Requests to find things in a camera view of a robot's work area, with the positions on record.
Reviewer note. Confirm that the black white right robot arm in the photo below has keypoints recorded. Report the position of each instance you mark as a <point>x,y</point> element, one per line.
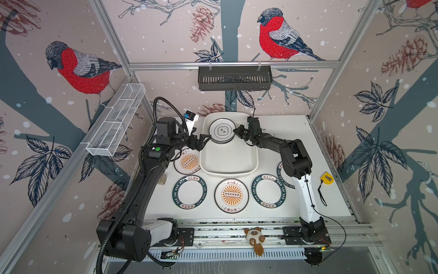
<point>297,165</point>

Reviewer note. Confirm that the yellow tape measure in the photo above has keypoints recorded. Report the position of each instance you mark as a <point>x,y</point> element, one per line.
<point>326,179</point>

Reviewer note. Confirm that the green hao shi plate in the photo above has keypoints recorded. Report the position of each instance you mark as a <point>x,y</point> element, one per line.
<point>268,191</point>
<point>189,192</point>
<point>282,176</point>

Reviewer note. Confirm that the brown plush toy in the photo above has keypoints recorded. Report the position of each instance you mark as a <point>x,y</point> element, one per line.
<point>255,238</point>

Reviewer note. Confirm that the orange sunburst plate centre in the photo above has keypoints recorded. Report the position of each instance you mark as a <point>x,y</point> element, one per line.
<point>231,196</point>

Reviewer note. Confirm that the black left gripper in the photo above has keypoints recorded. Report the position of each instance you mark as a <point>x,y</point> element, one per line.
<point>200,144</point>

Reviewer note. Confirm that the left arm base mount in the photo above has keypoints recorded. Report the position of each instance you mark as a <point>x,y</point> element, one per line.
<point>166,232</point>

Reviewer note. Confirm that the aluminium rail base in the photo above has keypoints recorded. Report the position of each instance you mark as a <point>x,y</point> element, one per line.
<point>225,241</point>

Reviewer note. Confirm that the orange sunburst plate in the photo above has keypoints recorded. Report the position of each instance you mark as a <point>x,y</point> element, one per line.
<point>231,196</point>
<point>188,163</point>

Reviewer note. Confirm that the orange sunburst plate left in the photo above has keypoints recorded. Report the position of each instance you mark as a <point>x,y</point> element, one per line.
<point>188,163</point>

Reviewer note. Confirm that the white plastic bin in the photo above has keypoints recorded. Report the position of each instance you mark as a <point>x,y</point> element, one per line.
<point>232,160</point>

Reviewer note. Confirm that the green red ringed plate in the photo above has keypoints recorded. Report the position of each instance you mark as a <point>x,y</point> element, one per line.
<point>219,142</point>

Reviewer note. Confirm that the small white green-rimmed plate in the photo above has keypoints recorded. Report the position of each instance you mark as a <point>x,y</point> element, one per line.
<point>222,129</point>

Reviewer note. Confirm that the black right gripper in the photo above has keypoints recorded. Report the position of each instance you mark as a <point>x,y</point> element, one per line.
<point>239,132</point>

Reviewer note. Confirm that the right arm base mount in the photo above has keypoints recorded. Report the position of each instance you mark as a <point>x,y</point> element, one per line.
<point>311,233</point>

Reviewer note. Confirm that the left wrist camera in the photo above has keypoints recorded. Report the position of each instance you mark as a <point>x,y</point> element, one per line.
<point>190,119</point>

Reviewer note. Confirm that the black wire wall basket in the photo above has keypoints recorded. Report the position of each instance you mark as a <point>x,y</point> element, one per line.
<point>235,78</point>

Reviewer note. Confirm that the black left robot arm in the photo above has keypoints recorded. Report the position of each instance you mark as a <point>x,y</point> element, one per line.
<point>124,235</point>

